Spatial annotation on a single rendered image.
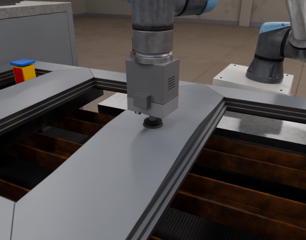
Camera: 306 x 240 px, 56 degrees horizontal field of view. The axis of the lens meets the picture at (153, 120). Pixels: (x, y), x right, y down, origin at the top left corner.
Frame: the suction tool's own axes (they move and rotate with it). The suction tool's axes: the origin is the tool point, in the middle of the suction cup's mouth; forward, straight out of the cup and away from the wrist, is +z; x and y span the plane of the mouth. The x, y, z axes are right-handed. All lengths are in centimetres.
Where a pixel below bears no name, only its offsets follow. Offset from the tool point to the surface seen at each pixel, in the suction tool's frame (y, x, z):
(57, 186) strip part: -2.9, -23.5, 0.5
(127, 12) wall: -629, 832, 69
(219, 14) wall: -292, 854, 61
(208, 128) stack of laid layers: 8.5, 10.5, 2.2
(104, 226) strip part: 8.6, -25.7, 0.7
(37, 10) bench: -87, 42, -17
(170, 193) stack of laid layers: 11.5, -12.9, 3.0
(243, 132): 9.1, 43.1, 17.7
